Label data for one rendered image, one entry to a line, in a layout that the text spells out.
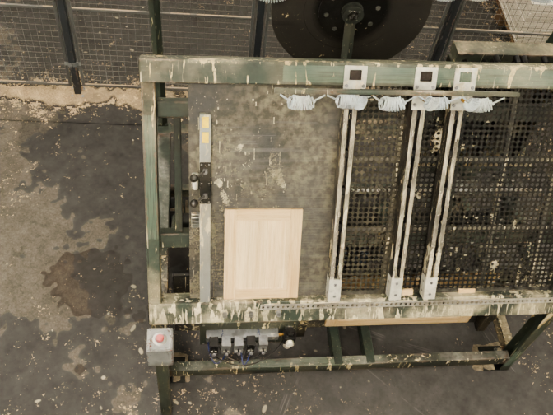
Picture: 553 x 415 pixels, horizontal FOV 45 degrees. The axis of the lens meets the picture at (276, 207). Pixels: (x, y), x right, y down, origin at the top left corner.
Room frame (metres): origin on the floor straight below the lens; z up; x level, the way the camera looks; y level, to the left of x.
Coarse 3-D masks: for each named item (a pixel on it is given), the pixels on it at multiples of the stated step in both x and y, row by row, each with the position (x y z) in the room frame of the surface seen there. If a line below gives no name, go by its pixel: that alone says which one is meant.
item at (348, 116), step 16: (352, 80) 2.22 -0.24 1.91; (352, 112) 2.18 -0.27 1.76; (352, 128) 2.14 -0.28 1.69; (352, 144) 2.11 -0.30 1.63; (336, 176) 2.05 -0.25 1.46; (336, 192) 1.99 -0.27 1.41; (336, 208) 1.94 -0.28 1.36; (336, 224) 1.90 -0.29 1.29; (336, 240) 1.86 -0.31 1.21; (336, 256) 1.84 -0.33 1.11; (336, 272) 1.80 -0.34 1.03; (336, 288) 1.73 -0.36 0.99
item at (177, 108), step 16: (160, 112) 2.07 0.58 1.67; (176, 112) 2.09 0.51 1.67; (464, 112) 2.36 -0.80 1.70; (176, 128) 2.06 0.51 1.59; (464, 128) 2.35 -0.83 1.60; (176, 144) 2.03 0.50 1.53; (176, 160) 1.99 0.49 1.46; (176, 176) 1.95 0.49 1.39; (176, 192) 1.91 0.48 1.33; (176, 208) 1.87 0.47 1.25; (448, 208) 2.14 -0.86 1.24; (176, 224) 1.83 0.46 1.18; (160, 240) 1.76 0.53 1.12; (176, 240) 1.77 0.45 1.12; (496, 240) 2.10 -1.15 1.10; (512, 240) 2.12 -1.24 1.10; (528, 240) 2.13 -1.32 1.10; (544, 240) 2.14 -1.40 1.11
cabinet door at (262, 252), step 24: (240, 216) 1.86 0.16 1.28; (264, 216) 1.89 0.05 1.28; (288, 216) 1.91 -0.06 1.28; (240, 240) 1.80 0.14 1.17; (264, 240) 1.83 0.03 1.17; (288, 240) 1.85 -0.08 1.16; (240, 264) 1.74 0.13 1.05; (264, 264) 1.76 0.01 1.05; (288, 264) 1.78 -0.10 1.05; (240, 288) 1.67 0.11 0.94; (264, 288) 1.70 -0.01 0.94; (288, 288) 1.72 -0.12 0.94
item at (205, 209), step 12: (204, 132) 2.02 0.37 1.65; (204, 144) 1.99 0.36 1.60; (204, 156) 1.96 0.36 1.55; (204, 204) 1.84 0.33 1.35; (204, 216) 1.82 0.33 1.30; (204, 228) 1.78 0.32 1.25; (204, 240) 1.75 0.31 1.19; (204, 252) 1.72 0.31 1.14; (204, 264) 1.69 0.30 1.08; (204, 276) 1.66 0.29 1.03; (204, 288) 1.63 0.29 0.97; (204, 300) 1.59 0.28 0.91
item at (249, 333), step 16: (288, 320) 1.61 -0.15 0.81; (208, 336) 1.49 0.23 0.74; (224, 336) 1.50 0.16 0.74; (240, 336) 1.50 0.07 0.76; (256, 336) 1.53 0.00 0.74; (272, 336) 1.54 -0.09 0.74; (288, 336) 1.55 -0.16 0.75; (224, 352) 1.44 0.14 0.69; (240, 352) 1.45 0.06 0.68; (272, 352) 1.51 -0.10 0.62
